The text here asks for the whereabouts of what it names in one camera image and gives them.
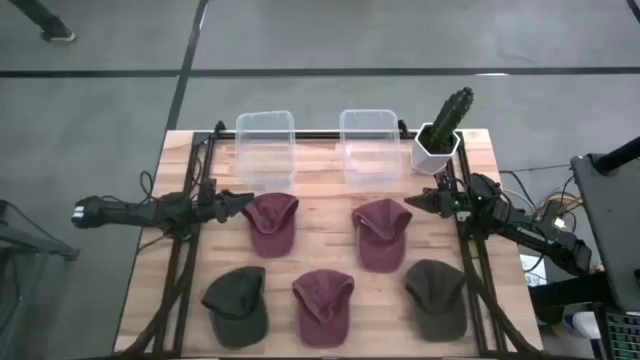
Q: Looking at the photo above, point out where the white blue package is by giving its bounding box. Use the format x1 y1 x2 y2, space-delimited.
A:
565 309 602 341

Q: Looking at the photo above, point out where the green cactus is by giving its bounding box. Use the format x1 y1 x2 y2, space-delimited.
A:
428 86 475 154

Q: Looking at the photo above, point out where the yellow cable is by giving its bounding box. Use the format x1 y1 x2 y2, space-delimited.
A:
537 195 585 215

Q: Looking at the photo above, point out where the white paper sheet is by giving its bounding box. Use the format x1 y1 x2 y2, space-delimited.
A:
519 253 549 287

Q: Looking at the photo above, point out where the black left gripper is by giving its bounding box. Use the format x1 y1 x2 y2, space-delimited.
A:
197 189 256 224

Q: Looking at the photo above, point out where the black cable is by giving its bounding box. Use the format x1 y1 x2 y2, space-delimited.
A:
499 162 574 175
138 169 166 204

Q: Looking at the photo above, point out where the white hexagonal plant pot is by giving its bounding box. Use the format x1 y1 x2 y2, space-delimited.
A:
410 122 462 176

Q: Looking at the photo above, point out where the black metal stand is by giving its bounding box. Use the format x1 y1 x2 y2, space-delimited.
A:
0 199 81 360

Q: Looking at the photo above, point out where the clear plastic container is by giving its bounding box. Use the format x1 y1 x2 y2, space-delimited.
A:
234 110 297 195
338 108 405 191

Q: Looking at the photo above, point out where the dark green baseball cap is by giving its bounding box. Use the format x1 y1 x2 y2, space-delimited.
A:
200 265 270 350
404 258 469 343

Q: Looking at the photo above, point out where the black keyboard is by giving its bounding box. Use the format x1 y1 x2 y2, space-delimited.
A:
597 304 640 360

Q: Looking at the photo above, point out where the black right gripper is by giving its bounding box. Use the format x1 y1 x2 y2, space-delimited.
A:
403 185 475 222

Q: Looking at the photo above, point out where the person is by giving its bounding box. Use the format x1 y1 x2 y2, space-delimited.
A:
7 0 78 44

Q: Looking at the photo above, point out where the maroon baseball cap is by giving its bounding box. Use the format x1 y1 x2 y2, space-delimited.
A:
241 192 301 259
351 198 414 275
291 269 356 349

